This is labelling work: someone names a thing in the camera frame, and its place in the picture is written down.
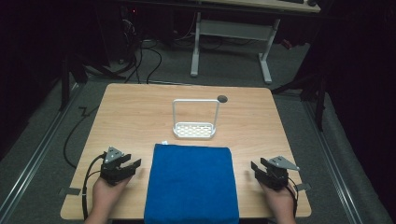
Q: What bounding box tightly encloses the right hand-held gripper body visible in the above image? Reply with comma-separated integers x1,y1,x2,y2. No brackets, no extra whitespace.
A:
261,155,301,191

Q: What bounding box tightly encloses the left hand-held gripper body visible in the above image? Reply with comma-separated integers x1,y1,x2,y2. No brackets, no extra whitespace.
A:
99,146,132,187

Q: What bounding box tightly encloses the person's left hand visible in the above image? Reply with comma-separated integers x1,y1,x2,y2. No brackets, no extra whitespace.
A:
92,175,133,218

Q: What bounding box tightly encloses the person's right hand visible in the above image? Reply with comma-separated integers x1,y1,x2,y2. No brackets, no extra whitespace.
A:
259,181,297,219

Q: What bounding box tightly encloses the grey tape strip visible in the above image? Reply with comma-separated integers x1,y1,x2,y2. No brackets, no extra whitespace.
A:
58,187,82,197
295,182,313,192

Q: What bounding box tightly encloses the blue towel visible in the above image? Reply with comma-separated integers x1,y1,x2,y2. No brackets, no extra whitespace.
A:
143,140,240,224

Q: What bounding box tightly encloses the white hanging rack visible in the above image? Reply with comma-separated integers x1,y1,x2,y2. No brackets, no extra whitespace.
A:
172,98,221,140

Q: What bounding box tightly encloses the dark metal stand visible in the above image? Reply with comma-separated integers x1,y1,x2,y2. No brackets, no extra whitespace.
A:
58,50,125,112
270,69,329,133

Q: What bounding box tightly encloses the dark computer tower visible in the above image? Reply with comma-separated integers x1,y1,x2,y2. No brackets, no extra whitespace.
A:
102,4,142,64

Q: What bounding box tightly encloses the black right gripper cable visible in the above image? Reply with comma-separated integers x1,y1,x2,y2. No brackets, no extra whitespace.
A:
287,176,300,218

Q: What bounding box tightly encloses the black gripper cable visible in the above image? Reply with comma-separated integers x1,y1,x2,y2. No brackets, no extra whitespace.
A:
80,151,107,222
287,176,300,218

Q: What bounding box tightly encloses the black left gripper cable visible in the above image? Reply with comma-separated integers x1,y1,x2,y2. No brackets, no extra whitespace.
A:
80,151,107,222

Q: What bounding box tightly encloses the black floor cable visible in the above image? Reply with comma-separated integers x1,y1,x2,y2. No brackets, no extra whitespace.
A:
63,105,100,170

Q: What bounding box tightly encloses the metal floor rail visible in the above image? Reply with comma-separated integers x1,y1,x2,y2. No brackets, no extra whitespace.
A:
302,99,364,224
0,83,82,220

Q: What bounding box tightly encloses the bundle of black cables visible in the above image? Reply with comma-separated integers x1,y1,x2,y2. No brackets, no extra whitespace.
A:
122,18,163,85

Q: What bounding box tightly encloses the desk with white frame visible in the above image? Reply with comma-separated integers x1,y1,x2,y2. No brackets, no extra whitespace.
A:
190,0,322,85

